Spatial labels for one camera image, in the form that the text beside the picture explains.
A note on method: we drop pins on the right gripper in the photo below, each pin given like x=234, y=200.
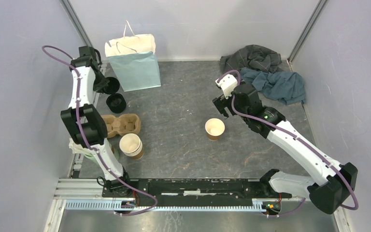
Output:
x=221, y=102

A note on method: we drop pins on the green straw holder cup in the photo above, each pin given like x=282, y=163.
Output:
x=92, y=158

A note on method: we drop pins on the brown paper coffee cup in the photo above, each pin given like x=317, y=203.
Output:
x=214, y=128

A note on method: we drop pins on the black coffee cup lid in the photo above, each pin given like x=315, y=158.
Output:
x=112, y=86

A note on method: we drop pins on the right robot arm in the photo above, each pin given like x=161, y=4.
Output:
x=329, y=185

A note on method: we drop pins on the stack of black lids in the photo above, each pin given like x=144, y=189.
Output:
x=116, y=103

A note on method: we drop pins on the blue crumpled cloth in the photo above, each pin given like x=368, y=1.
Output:
x=285, y=87

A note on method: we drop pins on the stack of paper cups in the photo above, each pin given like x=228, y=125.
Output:
x=132, y=146

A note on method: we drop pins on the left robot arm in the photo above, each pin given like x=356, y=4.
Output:
x=85, y=125

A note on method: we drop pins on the brown cardboard cup carrier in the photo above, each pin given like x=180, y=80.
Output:
x=122, y=125

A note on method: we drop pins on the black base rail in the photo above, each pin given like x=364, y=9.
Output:
x=191, y=195

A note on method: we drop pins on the light blue paper bag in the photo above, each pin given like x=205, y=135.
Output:
x=133, y=60

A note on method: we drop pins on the grey crumpled cloth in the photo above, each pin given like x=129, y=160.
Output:
x=254, y=57

